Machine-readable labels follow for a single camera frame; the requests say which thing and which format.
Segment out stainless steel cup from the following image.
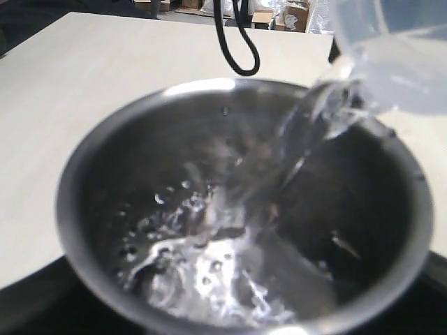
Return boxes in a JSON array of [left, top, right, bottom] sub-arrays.
[[55, 78, 433, 334]]

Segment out clear plastic pitcher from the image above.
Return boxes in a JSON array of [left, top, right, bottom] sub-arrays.
[[315, 1, 446, 138]]

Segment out cardboard boxes in background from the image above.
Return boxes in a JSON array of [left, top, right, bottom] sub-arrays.
[[134, 0, 336, 34]]

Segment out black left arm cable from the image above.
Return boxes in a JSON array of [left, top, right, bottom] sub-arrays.
[[213, 0, 261, 77]]

